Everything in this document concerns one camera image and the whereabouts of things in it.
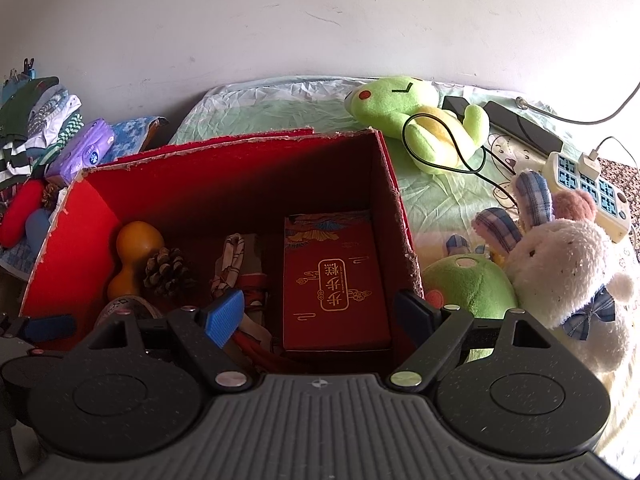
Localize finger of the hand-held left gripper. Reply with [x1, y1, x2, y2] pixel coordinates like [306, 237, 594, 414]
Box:
[0, 312, 77, 345]

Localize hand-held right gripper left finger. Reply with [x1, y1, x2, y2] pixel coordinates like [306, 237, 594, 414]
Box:
[62, 289, 254, 395]

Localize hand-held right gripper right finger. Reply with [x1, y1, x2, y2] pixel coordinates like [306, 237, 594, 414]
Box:
[386, 291, 557, 394]

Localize red and white cloth bag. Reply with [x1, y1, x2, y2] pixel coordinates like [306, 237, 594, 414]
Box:
[209, 232, 281, 361]

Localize pine cone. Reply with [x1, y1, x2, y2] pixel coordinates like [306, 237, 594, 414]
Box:
[41, 182, 63, 211]
[143, 246, 198, 303]

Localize patterned tape roll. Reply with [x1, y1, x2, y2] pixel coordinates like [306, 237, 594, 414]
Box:
[95, 296, 166, 326]

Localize small red patterned box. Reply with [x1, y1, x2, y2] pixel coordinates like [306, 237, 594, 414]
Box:
[282, 210, 393, 353]

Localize orange-brown gourd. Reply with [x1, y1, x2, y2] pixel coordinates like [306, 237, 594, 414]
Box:
[106, 221, 166, 302]

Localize large red cardboard box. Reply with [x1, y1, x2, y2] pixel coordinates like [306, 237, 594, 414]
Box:
[19, 128, 426, 376]

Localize green plush toy black arms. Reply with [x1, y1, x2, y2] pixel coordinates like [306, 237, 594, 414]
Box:
[421, 254, 521, 361]

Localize light blue patterned cloth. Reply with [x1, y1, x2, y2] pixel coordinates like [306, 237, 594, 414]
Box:
[0, 245, 41, 277]

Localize blue grey plush piece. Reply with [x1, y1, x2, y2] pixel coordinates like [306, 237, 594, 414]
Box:
[24, 207, 55, 253]

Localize red plush cushion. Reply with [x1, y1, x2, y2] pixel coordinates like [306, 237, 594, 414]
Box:
[0, 179, 47, 249]

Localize pale printed bed sheet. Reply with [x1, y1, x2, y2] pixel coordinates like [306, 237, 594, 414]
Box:
[167, 76, 640, 466]

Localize white plush toy blue bow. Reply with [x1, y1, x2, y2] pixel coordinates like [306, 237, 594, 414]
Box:
[502, 217, 636, 373]

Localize pink plush toy plaid ears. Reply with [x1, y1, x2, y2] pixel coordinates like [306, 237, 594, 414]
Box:
[472, 170, 597, 257]

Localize purple tissue pack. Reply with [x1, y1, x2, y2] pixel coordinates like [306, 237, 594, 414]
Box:
[45, 118, 116, 186]

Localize blue patterned cushion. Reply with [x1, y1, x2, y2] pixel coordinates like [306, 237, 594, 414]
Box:
[102, 116, 170, 166]

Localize pile of folded clothes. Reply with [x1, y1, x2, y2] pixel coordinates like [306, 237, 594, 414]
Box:
[0, 76, 85, 206]

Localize small black power bank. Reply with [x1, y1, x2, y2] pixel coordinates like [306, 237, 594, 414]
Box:
[441, 95, 472, 117]

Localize long black flat device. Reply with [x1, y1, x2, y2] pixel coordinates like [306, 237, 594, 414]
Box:
[483, 101, 565, 157]

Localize green frog plush toy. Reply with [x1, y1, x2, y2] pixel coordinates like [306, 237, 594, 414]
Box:
[345, 76, 490, 176]

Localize white power strip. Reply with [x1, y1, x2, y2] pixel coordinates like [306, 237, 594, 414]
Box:
[542, 151, 633, 243]

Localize brown speckled blanket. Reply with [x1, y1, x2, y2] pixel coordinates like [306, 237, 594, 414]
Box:
[597, 157, 640, 266]

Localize blue clothes clips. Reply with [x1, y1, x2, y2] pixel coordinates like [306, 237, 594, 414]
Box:
[1, 57, 37, 86]

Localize black cable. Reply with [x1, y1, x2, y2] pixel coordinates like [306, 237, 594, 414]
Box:
[401, 111, 521, 211]

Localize white charger cable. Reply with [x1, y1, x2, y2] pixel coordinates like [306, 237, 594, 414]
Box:
[577, 135, 640, 177]

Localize grey cable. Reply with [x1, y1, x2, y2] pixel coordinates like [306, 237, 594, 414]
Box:
[515, 91, 640, 125]

